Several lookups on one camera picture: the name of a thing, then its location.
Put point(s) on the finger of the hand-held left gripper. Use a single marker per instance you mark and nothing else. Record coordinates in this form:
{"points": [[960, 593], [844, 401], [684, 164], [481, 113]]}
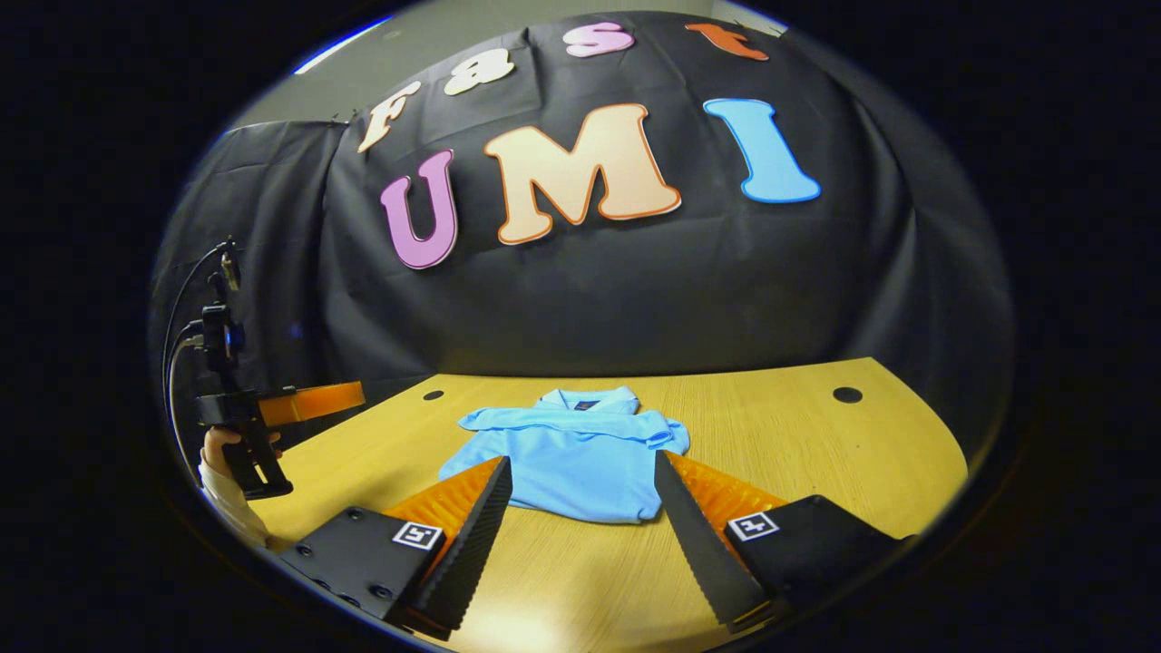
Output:
{"points": [[317, 399]]}

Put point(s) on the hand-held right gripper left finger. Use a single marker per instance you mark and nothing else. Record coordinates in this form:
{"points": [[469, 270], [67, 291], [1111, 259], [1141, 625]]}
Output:
{"points": [[476, 544]]}

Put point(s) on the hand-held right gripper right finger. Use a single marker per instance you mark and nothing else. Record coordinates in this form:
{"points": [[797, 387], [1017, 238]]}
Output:
{"points": [[703, 553]]}

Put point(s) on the light blue T-shirt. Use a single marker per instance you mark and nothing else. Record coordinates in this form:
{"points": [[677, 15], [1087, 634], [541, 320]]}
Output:
{"points": [[571, 462]]}

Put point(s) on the black backdrop cloth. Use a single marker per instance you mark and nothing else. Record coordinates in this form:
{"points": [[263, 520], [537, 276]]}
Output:
{"points": [[635, 299]]}

